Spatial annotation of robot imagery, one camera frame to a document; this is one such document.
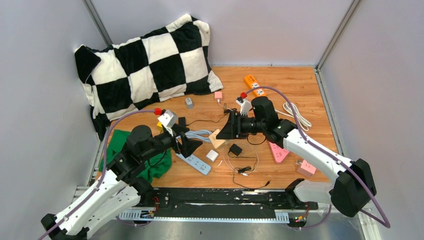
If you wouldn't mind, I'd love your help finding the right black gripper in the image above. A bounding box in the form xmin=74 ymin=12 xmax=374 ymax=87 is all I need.
xmin=216 ymin=111 xmax=266 ymax=140

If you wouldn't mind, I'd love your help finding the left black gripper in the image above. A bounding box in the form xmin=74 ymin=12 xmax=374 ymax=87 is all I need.
xmin=141 ymin=123 xmax=203 ymax=161

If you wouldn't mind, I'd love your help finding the beige cube socket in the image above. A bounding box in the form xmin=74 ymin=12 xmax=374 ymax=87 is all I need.
xmin=208 ymin=129 xmax=228 ymax=149

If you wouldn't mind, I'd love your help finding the black tp-link power adapter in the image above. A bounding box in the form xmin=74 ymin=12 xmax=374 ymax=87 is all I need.
xmin=227 ymin=143 xmax=273 ymax=190

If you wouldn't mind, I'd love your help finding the yellow cube socket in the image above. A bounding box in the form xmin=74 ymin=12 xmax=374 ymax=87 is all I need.
xmin=156 ymin=121 xmax=163 ymax=131

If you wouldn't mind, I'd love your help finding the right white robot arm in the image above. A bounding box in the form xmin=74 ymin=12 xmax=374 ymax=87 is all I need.
xmin=216 ymin=96 xmax=377 ymax=217

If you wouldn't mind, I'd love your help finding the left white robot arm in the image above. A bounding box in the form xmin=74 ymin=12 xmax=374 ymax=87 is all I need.
xmin=40 ymin=113 xmax=202 ymax=240

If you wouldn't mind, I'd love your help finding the light blue power strip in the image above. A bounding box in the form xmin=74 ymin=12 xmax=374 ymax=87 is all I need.
xmin=176 ymin=153 xmax=212 ymax=175

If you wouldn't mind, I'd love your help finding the white cube charger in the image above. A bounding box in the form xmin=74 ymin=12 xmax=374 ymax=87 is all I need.
xmin=206 ymin=149 xmax=219 ymax=162

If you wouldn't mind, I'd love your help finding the grey blue small charger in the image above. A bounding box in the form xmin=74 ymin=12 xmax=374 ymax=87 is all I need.
xmin=185 ymin=97 xmax=194 ymax=109

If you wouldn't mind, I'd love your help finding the pink usb charger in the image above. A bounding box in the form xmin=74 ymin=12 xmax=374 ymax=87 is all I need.
xmin=214 ymin=91 xmax=223 ymax=102

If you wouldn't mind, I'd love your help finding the green cloth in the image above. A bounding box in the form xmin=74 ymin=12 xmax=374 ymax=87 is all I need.
xmin=98 ymin=130 xmax=173 ymax=184

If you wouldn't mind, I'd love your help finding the pink power strip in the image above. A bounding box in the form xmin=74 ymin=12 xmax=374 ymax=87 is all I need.
xmin=268 ymin=142 xmax=290 ymax=164

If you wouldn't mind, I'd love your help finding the orange power strip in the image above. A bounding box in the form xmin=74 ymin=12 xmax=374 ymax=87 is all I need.
xmin=244 ymin=74 xmax=267 ymax=97

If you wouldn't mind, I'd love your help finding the pink cube socket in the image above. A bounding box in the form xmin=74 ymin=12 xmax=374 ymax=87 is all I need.
xmin=296 ymin=159 xmax=316 ymax=177

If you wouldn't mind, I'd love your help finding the black white checkered pillow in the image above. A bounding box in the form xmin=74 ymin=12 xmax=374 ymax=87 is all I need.
xmin=74 ymin=14 xmax=223 ymax=140

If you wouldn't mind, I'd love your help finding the black adapter with thin cable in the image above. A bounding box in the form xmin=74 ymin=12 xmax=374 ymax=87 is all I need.
xmin=183 ymin=103 xmax=236 ymax=127

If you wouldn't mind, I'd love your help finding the light blue coiled cord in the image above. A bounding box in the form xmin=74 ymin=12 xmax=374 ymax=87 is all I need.
xmin=183 ymin=129 xmax=214 ymax=144

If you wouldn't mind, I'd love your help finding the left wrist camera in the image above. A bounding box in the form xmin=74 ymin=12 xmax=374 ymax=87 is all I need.
xmin=157 ymin=109 xmax=178 ymax=137

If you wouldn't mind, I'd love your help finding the white pink usb cable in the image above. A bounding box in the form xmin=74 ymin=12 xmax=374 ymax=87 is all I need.
xmin=216 ymin=100 xmax=260 ymax=177

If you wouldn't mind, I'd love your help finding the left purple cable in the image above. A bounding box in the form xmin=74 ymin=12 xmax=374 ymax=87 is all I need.
xmin=37 ymin=107 xmax=163 ymax=240

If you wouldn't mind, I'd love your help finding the white coiled power cord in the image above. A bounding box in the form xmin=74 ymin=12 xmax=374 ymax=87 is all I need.
xmin=274 ymin=101 xmax=313 ymax=132

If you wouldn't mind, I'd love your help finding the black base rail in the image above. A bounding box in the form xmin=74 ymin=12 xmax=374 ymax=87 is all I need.
xmin=117 ymin=187 xmax=320 ymax=229

